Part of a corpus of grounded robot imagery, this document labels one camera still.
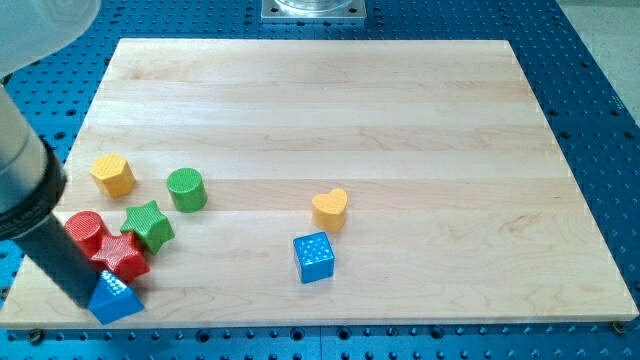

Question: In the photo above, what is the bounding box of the blue cube block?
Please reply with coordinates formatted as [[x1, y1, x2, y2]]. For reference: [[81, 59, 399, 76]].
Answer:
[[293, 232, 335, 284]]

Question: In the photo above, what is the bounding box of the blue triangle block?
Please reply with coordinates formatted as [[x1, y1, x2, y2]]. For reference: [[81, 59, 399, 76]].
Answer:
[[88, 270, 144, 325]]

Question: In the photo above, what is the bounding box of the red cylinder block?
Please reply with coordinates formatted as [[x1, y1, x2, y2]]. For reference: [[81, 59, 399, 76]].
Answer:
[[64, 211, 109, 258]]

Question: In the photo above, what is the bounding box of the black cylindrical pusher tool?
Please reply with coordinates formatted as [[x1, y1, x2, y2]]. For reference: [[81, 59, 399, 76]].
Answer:
[[1, 141, 99, 308]]

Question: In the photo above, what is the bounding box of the red star block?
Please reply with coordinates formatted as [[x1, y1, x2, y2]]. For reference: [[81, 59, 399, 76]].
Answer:
[[90, 232, 150, 284]]

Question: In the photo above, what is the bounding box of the yellow heart block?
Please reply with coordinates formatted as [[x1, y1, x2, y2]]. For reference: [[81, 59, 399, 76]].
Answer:
[[311, 188, 349, 232]]

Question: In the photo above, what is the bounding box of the green cylinder block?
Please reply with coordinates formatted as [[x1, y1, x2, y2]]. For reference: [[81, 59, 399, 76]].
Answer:
[[166, 168, 208, 213]]

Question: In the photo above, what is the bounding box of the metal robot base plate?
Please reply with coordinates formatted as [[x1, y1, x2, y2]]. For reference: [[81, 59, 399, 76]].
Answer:
[[261, 0, 367, 22]]

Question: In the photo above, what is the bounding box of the yellow hexagon block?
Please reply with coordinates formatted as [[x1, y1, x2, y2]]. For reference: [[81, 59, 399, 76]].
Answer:
[[89, 153, 136, 199]]

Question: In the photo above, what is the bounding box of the green star block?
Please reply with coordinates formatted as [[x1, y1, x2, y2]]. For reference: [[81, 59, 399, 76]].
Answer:
[[120, 200, 175, 255]]

